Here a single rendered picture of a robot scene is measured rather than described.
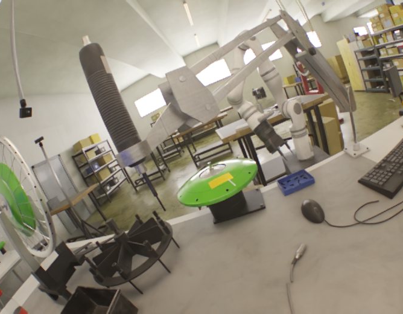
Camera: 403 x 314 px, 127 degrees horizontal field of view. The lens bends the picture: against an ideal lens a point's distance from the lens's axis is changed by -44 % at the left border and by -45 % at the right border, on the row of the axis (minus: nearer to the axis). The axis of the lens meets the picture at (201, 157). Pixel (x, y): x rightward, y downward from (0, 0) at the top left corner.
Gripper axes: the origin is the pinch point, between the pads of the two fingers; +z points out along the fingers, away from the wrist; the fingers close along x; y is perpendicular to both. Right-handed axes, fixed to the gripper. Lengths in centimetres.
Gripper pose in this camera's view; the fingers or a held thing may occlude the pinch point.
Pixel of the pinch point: (290, 157)
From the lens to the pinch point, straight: 73.9
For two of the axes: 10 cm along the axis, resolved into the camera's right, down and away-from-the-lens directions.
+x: -7.9, 4.7, -4.0
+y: -2.2, 3.9, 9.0
